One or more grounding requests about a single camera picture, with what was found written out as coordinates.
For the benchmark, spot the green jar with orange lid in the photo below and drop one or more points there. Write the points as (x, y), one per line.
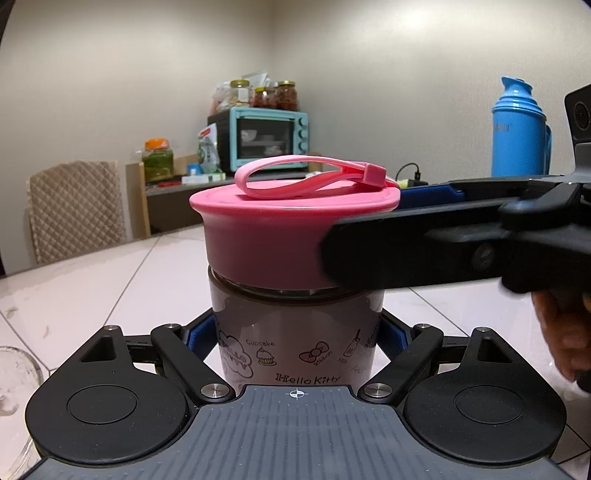
(158, 161)

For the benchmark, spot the printed glass bottle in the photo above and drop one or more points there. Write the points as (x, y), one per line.
(286, 323)

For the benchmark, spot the blue thermos flask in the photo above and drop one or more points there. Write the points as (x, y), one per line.
(517, 138)

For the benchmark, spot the green and white snack bag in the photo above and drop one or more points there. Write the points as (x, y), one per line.
(208, 152)

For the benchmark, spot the teal toaster oven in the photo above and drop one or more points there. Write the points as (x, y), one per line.
(263, 134)

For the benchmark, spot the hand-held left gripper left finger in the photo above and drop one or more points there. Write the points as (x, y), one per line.
(201, 339)

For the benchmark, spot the chair with quilted beige cover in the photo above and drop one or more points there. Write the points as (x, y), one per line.
(76, 212)

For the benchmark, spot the person's right hand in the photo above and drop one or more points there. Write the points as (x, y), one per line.
(565, 327)

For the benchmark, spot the white and green flat box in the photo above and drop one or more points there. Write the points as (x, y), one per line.
(203, 177)

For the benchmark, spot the wooden cabinet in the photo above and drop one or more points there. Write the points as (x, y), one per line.
(173, 210)

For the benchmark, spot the small jar with red contents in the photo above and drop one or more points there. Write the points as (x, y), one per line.
(264, 98)

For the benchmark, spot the glass jar with gold lid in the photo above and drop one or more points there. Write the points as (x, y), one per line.
(240, 94)

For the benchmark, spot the clear glass cup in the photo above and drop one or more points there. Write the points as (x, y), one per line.
(14, 387)

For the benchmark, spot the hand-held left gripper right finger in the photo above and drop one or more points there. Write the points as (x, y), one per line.
(391, 337)

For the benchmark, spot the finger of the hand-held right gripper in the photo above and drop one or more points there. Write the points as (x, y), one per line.
(392, 254)
(429, 196)

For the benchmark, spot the small blue and white box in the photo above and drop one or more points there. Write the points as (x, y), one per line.
(193, 169)

